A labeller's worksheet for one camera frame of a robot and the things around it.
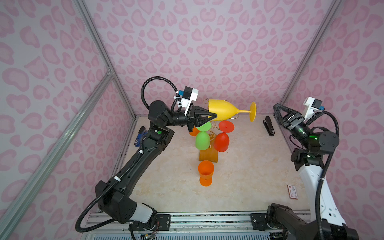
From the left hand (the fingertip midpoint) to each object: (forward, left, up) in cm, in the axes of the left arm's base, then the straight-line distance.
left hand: (216, 115), depth 52 cm
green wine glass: (+8, +4, -26) cm, 27 cm away
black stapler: (+34, -46, -48) cm, 75 cm away
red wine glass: (+7, -6, -26) cm, 28 cm away
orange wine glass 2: (-3, +3, -37) cm, 37 cm away
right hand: (+5, -23, -2) cm, 23 cm away
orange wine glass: (+12, +8, -25) cm, 29 cm away
